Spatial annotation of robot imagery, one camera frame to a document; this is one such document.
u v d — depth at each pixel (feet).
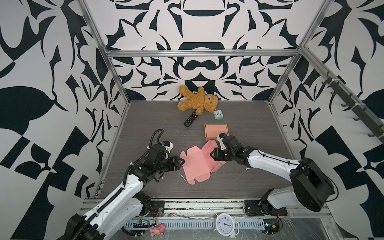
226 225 2.24
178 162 2.40
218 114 3.62
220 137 2.68
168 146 2.43
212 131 3.26
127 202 1.98
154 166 1.98
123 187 1.63
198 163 2.95
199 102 3.65
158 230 2.19
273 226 2.33
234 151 2.21
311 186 1.41
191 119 3.54
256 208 2.44
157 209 2.41
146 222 2.32
